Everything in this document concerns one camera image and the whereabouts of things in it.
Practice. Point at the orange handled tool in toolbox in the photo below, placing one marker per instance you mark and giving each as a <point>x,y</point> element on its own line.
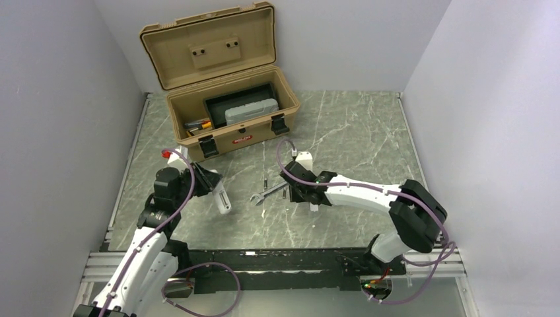
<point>193,127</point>

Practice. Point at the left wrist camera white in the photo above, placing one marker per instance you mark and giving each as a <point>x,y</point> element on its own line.
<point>174,160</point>

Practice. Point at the white remote battery cover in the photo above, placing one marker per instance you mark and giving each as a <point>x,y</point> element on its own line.
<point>313,208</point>

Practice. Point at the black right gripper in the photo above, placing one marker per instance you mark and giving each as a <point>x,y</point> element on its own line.
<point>294,197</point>

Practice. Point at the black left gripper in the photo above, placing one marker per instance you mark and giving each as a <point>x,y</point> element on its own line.
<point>206,180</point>

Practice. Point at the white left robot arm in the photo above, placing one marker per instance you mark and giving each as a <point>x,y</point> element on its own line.
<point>152,256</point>

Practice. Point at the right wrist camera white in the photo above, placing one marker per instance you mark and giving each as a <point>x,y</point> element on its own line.
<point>305,159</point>

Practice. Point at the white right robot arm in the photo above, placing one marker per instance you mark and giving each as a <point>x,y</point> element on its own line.
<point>417,217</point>

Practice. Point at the silver combination wrench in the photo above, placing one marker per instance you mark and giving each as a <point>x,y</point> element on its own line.
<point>258,198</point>

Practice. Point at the white remote control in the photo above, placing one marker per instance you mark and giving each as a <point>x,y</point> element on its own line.
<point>220,196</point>

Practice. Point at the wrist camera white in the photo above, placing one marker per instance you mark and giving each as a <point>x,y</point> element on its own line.
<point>174,160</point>
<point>305,159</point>

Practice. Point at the tan plastic toolbox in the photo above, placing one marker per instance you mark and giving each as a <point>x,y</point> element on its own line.
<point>213,53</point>

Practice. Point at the black tray in toolbox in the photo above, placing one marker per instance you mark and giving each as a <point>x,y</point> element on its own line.
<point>217,105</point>

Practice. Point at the grey plastic bit case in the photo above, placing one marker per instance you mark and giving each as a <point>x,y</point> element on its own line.
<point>251,110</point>

